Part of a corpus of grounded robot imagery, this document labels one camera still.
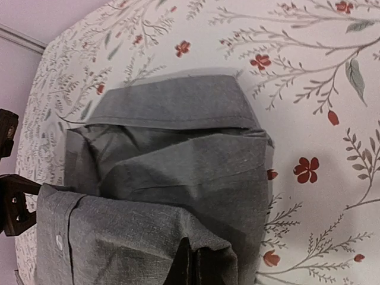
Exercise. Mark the left metal corner post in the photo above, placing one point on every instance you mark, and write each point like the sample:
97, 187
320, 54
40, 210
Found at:
22, 40

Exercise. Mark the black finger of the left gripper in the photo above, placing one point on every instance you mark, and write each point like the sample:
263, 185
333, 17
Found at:
15, 216

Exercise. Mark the grey long sleeve shirt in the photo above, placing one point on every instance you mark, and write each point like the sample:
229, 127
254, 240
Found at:
156, 163

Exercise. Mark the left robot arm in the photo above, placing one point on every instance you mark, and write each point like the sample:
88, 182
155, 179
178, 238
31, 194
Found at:
9, 123

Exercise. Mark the floral patterned table cloth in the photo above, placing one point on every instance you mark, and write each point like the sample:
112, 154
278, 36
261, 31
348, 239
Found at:
311, 72

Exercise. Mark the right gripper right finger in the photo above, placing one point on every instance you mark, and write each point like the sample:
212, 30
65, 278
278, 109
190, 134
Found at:
203, 274

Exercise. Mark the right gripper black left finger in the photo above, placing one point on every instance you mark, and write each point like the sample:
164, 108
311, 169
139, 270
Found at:
182, 268

